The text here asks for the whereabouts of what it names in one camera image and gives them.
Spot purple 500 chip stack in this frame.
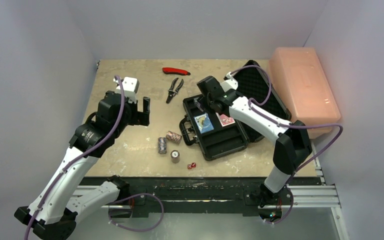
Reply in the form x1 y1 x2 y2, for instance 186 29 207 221
193 97 205 112

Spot red playing card deck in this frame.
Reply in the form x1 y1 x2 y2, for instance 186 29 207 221
216 113 236 128

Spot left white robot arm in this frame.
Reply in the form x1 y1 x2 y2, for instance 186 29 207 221
14 90 151 240

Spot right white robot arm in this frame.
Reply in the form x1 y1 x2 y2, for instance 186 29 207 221
197 76 312 204

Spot black poker set case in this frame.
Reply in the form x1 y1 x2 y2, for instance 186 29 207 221
179 60 292 161

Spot orange blue chip stack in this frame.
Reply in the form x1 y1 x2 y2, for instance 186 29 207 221
165 131 183 144
157 137 167 154

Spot black grey pliers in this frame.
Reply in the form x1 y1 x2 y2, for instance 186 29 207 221
165 77 184 104

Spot blue playing card deck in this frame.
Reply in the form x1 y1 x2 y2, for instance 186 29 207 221
193 113 214 134

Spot red utility knife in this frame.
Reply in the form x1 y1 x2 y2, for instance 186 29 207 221
162 67 191 76

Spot brown 100 chip stack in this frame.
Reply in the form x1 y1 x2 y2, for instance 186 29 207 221
170 150 180 164

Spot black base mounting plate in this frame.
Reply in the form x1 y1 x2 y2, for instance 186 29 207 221
79 176 322 219

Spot pink plastic storage bin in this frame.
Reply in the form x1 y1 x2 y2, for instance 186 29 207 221
268 47 341 126

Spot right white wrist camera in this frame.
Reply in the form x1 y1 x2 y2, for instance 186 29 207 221
220 72 238 92

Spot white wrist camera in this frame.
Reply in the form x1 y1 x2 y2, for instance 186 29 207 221
220 72 238 92
113 75 140 104

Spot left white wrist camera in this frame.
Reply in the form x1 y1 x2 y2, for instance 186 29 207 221
113 75 140 104

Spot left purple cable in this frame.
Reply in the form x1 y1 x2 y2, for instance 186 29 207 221
23 75 127 240

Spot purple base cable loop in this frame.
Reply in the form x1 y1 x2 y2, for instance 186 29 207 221
108 193 165 232

